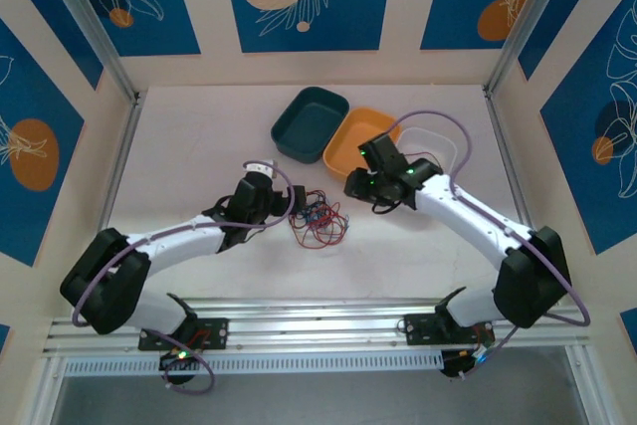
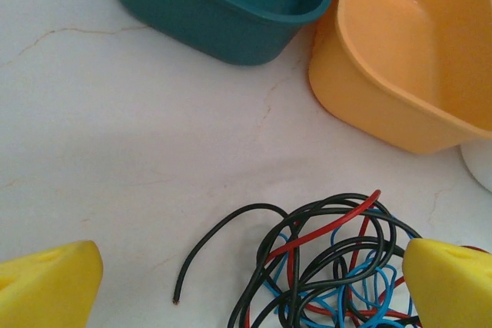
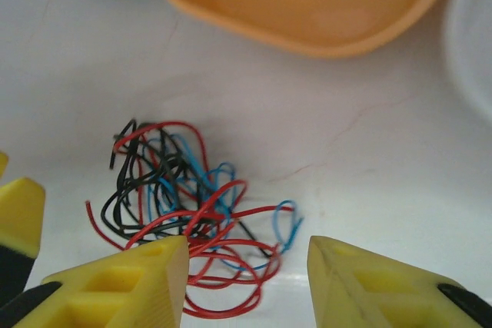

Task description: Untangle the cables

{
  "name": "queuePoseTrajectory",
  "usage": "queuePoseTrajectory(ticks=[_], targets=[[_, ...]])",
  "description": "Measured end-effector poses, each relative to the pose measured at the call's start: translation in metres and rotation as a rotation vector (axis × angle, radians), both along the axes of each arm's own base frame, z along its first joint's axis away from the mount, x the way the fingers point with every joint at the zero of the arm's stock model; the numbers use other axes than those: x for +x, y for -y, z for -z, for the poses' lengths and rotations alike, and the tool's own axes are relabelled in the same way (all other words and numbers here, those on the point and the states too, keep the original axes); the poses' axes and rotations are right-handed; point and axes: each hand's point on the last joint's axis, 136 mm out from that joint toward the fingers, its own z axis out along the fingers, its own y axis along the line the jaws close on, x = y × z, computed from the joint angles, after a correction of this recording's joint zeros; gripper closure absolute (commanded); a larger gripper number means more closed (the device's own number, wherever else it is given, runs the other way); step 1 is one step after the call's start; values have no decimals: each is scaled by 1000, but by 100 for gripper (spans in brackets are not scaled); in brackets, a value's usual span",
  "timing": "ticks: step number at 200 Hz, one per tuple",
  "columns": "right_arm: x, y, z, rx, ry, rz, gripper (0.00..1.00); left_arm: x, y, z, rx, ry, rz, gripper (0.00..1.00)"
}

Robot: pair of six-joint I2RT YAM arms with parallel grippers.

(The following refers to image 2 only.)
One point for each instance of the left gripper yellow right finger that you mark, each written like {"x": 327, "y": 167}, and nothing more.
{"x": 449, "y": 289}

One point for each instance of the orange plastic bin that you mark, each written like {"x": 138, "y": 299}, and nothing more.
{"x": 384, "y": 86}

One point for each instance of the white plastic bin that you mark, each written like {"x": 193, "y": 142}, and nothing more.
{"x": 480, "y": 166}

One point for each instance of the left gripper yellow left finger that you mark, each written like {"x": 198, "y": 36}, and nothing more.
{"x": 46, "y": 289}

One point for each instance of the teal plastic bin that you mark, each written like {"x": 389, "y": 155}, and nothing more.
{"x": 200, "y": 17}

